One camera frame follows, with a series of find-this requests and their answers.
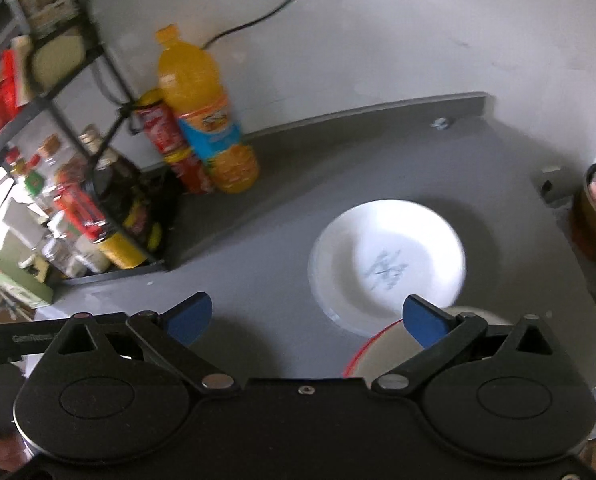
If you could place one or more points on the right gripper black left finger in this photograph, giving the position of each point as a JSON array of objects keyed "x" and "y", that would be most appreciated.
[{"x": 145, "y": 351}]

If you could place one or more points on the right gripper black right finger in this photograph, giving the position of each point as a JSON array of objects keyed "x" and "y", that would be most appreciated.
[{"x": 464, "y": 352}]

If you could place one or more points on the red and black bowl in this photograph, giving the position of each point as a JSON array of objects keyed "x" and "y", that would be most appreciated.
[{"x": 387, "y": 349}]

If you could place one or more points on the white plate with bakery print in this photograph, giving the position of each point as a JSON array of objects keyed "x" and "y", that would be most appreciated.
[{"x": 370, "y": 258}]

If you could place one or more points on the person's left hand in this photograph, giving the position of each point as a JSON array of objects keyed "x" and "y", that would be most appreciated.
[{"x": 13, "y": 453}]

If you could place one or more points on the green carton box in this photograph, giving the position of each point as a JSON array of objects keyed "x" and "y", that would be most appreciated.
[{"x": 23, "y": 274}]

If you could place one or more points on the dark soy sauce bottle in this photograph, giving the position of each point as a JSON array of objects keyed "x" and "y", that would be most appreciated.
[{"x": 116, "y": 183}]

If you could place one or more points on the red cola can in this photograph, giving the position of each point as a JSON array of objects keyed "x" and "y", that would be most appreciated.
[{"x": 161, "y": 128}]

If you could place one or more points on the orange juice bottle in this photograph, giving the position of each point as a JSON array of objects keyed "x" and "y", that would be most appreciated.
[{"x": 190, "y": 82}]

